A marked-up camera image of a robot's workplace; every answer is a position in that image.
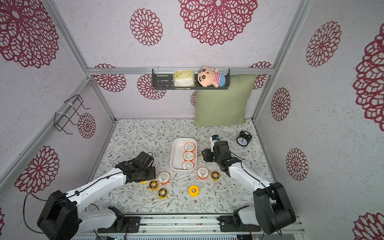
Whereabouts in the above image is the black wire wall rack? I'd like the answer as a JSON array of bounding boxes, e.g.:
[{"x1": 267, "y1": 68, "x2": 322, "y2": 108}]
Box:
[{"x1": 53, "y1": 94, "x2": 90, "y2": 135}]

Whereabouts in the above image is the black wall shelf basket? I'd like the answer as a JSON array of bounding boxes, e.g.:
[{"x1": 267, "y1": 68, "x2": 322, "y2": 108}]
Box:
[{"x1": 152, "y1": 68, "x2": 231, "y2": 90}]

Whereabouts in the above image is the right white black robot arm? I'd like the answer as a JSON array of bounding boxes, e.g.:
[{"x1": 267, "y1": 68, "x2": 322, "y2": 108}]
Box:
[{"x1": 202, "y1": 149, "x2": 297, "y2": 235}]

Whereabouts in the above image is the yellow black tape roll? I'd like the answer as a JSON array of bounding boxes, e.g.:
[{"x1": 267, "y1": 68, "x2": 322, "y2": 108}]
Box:
[
  {"x1": 148, "y1": 180, "x2": 160, "y2": 191},
  {"x1": 211, "y1": 171, "x2": 221, "y2": 182},
  {"x1": 158, "y1": 188, "x2": 169, "y2": 200}
]

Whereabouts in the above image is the orange white sealing tape roll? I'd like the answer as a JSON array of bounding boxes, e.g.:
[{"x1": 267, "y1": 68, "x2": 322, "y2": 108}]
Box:
[
  {"x1": 184, "y1": 143, "x2": 196, "y2": 153},
  {"x1": 197, "y1": 167, "x2": 209, "y2": 180},
  {"x1": 183, "y1": 152, "x2": 195, "y2": 162},
  {"x1": 182, "y1": 161, "x2": 194, "y2": 171},
  {"x1": 158, "y1": 172, "x2": 171, "y2": 185}
]

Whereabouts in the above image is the white plastic storage box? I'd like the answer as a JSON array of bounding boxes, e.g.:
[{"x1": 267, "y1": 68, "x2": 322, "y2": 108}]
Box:
[{"x1": 170, "y1": 138, "x2": 197, "y2": 173}]

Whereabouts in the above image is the black twin-bell alarm clock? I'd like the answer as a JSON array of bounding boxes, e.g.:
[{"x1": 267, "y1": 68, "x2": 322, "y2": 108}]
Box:
[{"x1": 237, "y1": 130, "x2": 253, "y2": 147}]

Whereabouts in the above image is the cartoon boy plush doll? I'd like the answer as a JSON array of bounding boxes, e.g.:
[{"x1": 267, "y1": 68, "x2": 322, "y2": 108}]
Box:
[{"x1": 197, "y1": 66, "x2": 227, "y2": 88}]

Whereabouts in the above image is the green linen pillow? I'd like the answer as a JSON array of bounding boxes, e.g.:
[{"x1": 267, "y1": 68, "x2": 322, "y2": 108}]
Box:
[{"x1": 195, "y1": 75, "x2": 258, "y2": 128}]

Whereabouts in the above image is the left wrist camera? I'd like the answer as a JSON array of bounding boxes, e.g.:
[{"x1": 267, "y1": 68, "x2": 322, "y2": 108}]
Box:
[{"x1": 135, "y1": 152, "x2": 154, "y2": 168}]

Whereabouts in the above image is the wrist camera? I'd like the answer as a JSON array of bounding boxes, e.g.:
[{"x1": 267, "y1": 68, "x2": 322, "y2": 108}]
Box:
[
  {"x1": 135, "y1": 152, "x2": 154, "y2": 168},
  {"x1": 210, "y1": 135, "x2": 228, "y2": 152}
]

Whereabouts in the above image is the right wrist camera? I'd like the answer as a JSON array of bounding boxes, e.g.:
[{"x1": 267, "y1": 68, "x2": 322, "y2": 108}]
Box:
[{"x1": 210, "y1": 135, "x2": 228, "y2": 152}]

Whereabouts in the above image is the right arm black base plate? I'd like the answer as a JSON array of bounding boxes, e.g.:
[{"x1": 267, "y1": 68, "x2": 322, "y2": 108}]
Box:
[{"x1": 217, "y1": 215, "x2": 262, "y2": 233}]

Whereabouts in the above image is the green white tissue pack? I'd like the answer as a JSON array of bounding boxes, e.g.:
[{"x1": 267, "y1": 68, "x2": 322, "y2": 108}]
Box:
[{"x1": 173, "y1": 71, "x2": 195, "y2": 87}]

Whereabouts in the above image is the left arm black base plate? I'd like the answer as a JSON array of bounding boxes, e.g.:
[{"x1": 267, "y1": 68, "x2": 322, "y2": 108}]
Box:
[{"x1": 97, "y1": 216, "x2": 141, "y2": 234}]

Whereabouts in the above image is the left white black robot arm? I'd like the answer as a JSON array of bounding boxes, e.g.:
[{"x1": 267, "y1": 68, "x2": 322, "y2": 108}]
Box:
[{"x1": 37, "y1": 161, "x2": 156, "y2": 240}]

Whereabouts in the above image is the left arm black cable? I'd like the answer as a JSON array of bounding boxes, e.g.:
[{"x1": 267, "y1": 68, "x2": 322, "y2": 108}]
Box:
[{"x1": 22, "y1": 191, "x2": 67, "y2": 235}]

